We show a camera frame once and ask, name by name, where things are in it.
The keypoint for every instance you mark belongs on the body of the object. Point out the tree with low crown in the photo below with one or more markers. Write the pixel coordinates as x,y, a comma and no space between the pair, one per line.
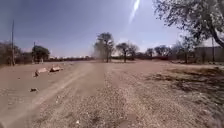
125,48

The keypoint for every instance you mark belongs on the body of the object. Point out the tall tree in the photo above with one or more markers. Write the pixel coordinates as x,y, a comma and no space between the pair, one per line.
106,43

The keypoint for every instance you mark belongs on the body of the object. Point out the brown dirt gravel ground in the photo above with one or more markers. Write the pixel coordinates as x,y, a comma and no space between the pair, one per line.
110,96

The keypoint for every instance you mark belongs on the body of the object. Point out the row of trees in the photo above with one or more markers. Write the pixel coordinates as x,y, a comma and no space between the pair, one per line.
162,50

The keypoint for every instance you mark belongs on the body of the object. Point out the pale stone block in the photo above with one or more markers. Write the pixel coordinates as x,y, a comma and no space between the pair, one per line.
41,70
55,69

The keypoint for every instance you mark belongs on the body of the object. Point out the dark green tree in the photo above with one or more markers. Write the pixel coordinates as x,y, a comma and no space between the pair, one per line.
40,52

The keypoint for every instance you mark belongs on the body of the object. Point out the short pole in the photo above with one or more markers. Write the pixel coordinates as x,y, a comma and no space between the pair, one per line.
33,51

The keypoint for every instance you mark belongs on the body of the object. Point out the small stone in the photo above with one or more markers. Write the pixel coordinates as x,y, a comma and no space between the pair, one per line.
33,89

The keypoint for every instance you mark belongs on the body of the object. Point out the large leafy tree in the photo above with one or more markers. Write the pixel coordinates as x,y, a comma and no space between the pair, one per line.
200,16

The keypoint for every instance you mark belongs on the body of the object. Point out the tall pole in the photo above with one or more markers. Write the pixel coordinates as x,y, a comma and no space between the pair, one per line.
12,43

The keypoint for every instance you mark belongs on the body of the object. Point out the thin pole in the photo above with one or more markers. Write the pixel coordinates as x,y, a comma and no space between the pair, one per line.
213,50

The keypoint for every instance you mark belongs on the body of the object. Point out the bushes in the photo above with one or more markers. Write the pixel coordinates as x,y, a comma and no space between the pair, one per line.
5,53

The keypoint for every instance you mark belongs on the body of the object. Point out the grey wall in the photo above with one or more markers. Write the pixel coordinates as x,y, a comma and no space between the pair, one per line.
207,54

